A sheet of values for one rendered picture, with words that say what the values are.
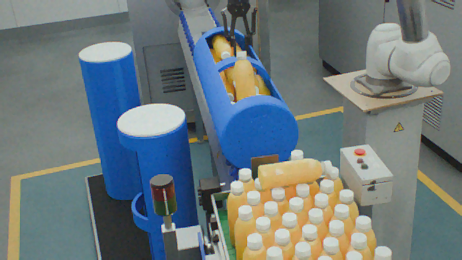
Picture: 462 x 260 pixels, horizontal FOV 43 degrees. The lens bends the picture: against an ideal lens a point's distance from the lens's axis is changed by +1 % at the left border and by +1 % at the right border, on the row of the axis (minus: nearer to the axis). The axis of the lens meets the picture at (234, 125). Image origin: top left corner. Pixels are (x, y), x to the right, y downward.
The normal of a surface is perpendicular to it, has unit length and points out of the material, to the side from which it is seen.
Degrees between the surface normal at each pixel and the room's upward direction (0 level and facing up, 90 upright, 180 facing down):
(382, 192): 90
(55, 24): 76
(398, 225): 90
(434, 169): 0
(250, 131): 90
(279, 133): 90
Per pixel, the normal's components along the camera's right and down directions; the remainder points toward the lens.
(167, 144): 0.52, 0.37
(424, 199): -0.07, -0.88
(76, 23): 0.28, 0.21
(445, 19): -0.95, 0.20
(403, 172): 0.31, 0.43
